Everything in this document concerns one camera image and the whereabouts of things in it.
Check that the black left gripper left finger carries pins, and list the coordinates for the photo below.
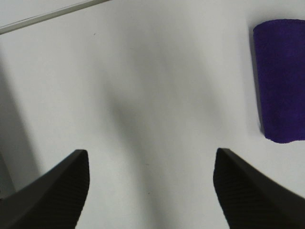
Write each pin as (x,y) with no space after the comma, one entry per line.
(54,201)

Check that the purple towel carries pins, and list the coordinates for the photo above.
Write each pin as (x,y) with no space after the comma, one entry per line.
(280,60)

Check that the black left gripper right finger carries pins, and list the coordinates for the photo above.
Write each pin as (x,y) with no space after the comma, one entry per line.
(251,200)

